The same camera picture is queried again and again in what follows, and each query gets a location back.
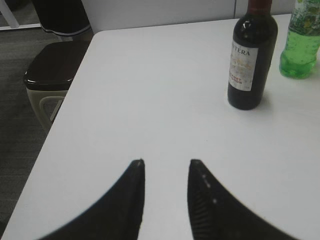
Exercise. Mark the white desk leg frame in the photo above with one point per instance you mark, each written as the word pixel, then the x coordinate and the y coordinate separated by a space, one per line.
pixel 18 15

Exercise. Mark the person in dark clothes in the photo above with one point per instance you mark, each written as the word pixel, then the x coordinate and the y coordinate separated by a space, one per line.
pixel 65 18

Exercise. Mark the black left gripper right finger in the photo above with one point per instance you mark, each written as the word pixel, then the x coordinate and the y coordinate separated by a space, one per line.
pixel 215 214

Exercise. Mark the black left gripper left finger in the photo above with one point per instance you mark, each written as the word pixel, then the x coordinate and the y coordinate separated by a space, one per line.
pixel 117 215

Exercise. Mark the dark lid trash bin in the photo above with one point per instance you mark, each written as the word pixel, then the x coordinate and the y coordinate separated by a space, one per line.
pixel 50 75

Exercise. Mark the green plastic soda bottle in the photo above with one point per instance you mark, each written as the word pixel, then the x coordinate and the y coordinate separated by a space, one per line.
pixel 303 40

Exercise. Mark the dark red wine bottle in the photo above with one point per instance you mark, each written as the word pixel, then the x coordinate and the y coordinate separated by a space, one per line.
pixel 252 48

